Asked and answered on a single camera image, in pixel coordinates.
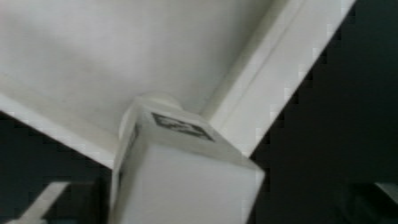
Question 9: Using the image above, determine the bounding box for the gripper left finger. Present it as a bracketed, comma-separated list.
[14, 180, 99, 224]

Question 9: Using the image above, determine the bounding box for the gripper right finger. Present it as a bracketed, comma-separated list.
[336, 182, 398, 224]

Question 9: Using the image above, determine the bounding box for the white square tabletop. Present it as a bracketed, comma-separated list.
[0, 0, 357, 165]

